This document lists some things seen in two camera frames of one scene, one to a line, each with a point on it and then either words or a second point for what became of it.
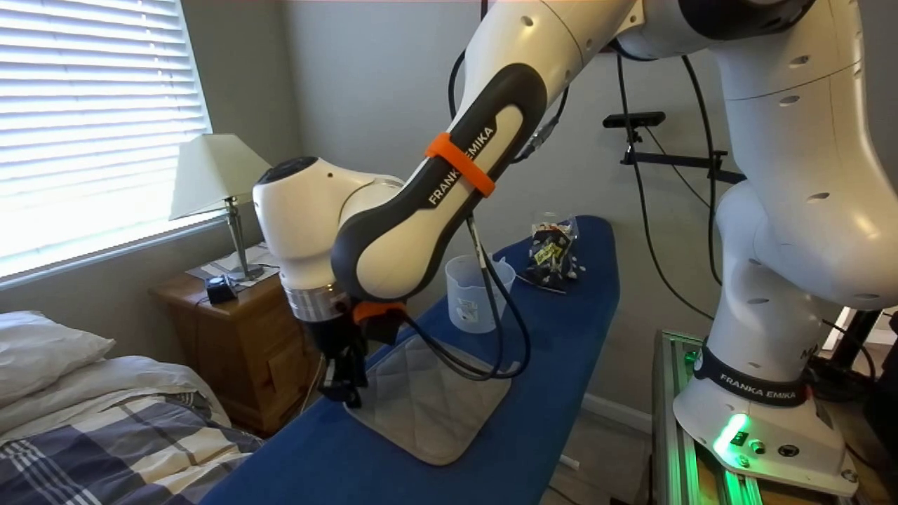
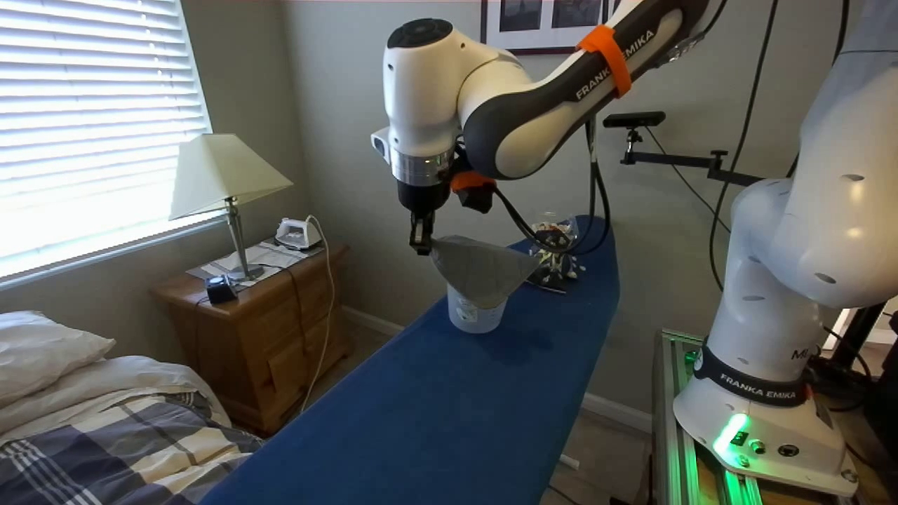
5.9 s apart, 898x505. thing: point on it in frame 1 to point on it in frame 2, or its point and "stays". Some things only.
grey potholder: [428, 400] to [477, 271]
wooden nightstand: [250, 350] stays
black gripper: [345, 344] to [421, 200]
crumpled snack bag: [550, 257] stays
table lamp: [214, 171] stays
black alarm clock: [221, 291] stays
